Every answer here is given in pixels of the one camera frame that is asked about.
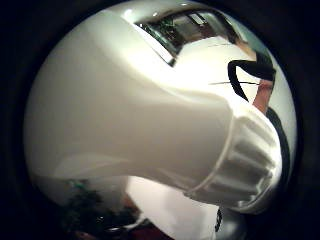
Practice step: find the white plastic bottle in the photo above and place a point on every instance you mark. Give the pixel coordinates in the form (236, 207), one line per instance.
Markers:
(126, 113)

